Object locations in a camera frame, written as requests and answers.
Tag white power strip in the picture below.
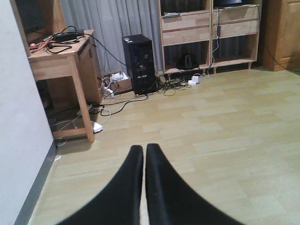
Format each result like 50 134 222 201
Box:
102 79 114 98

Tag black computer tower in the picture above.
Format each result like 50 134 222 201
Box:
122 34 157 95

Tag wooden wardrobe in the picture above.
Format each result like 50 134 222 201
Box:
258 0 300 72

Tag black power adapter on desk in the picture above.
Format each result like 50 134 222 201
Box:
52 29 84 43

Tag wooden shelf unit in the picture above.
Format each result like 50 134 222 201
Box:
209 0 263 74
157 0 213 74

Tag wooden side desk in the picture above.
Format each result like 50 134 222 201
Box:
10 0 102 143

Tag grey curtain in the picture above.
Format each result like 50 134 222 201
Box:
60 0 162 75

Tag grey laptop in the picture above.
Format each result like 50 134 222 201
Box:
213 0 251 9

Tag white box on floor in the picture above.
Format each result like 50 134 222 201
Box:
91 120 103 133

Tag white adapter on floor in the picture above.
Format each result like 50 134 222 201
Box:
188 74 202 86

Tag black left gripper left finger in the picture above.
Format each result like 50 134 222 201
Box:
59 145 143 225

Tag tangled black floor cables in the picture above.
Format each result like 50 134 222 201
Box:
154 74 195 97

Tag left wooden shelf unit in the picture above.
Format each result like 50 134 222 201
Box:
157 0 213 74

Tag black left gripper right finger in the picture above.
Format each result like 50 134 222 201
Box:
146 143 240 225

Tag black bag under shelf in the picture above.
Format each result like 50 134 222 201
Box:
176 53 199 70

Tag right wooden shelf unit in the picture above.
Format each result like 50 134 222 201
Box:
209 0 263 74

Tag orange cable on desk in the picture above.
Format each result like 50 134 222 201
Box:
29 39 56 50

